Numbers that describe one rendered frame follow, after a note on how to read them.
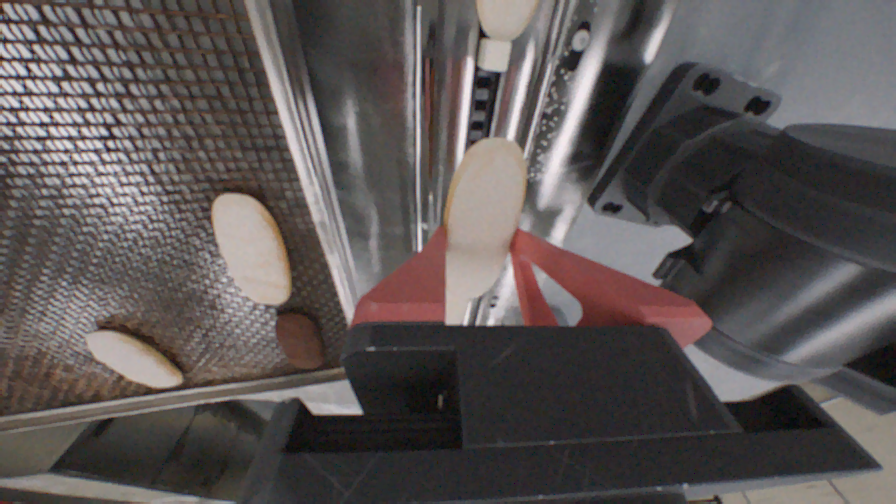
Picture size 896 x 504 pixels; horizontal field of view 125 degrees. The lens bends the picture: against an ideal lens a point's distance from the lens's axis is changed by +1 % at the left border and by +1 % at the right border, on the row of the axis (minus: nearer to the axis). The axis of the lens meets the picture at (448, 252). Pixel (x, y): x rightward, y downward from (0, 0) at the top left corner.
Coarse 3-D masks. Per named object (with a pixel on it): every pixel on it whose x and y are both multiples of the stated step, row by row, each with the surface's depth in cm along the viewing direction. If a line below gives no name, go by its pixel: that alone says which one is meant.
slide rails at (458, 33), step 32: (448, 0) 12; (544, 0) 13; (448, 32) 13; (544, 32) 13; (448, 64) 14; (512, 64) 14; (448, 96) 15; (512, 96) 15; (448, 128) 17; (512, 128) 17; (448, 160) 18; (448, 192) 20
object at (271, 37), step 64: (0, 0) 8; (64, 0) 9; (256, 0) 9; (0, 64) 9; (64, 64) 10; (128, 64) 10; (192, 128) 12; (192, 192) 14; (256, 192) 14; (320, 192) 14; (0, 256) 14; (64, 256) 15; (128, 256) 15; (320, 256) 19; (64, 320) 17; (256, 320) 21; (0, 384) 20; (64, 384) 22; (128, 384) 24; (192, 384) 26; (256, 384) 28; (320, 384) 29
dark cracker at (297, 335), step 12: (288, 312) 22; (276, 324) 22; (288, 324) 22; (300, 324) 22; (312, 324) 23; (276, 336) 23; (288, 336) 22; (300, 336) 23; (312, 336) 23; (288, 348) 23; (300, 348) 24; (312, 348) 24; (324, 348) 26; (300, 360) 25; (312, 360) 26
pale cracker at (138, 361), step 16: (96, 336) 18; (112, 336) 19; (128, 336) 19; (96, 352) 19; (112, 352) 19; (128, 352) 20; (144, 352) 20; (128, 368) 21; (144, 368) 21; (160, 368) 22; (176, 368) 23; (160, 384) 23; (176, 384) 24
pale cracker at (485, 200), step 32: (480, 160) 10; (512, 160) 10; (480, 192) 10; (512, 192) 11; (448, 224) 12; (480, 224) 11; (512, 224) 12; (448, 256) 13; (480, 256) 13; (448, 288) 15; (480, 288) 15
